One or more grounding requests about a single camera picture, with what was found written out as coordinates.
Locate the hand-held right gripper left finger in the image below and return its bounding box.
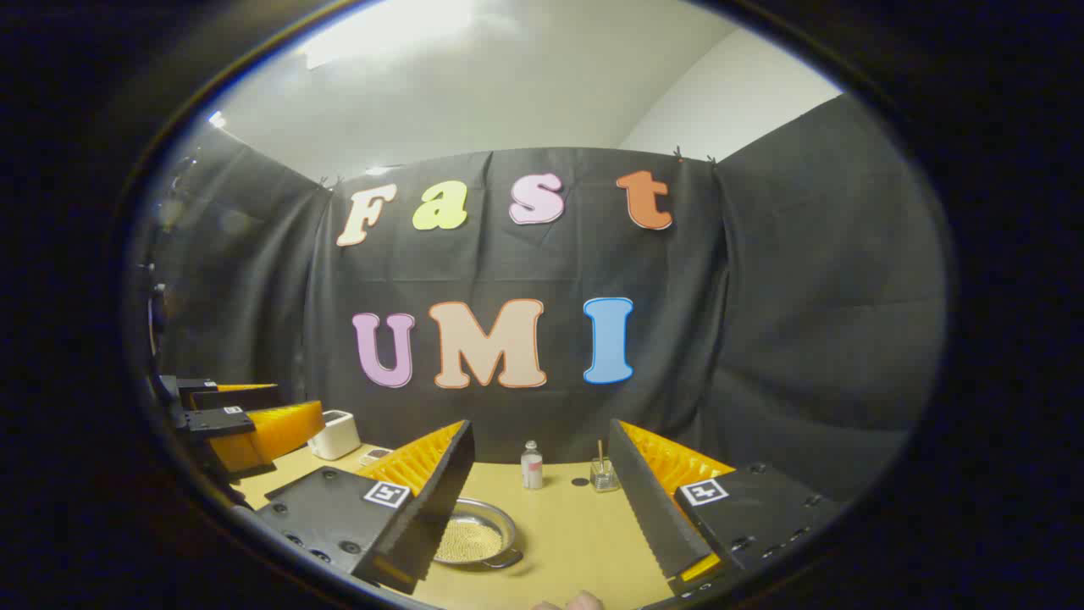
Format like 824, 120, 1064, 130
254, 418, 477, 596

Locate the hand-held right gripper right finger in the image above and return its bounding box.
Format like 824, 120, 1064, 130
608, 418, 848, 598

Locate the steel pot with black handles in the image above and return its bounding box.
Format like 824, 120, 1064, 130
432, 498, 524, 570

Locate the heap of beige beads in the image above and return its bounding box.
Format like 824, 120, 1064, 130
434, 518, 506, 563

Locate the white toaster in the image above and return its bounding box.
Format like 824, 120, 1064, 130
307, 410, 362, 461

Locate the black backdrop cloth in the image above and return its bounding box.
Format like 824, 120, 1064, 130
157, 93, 948, 501

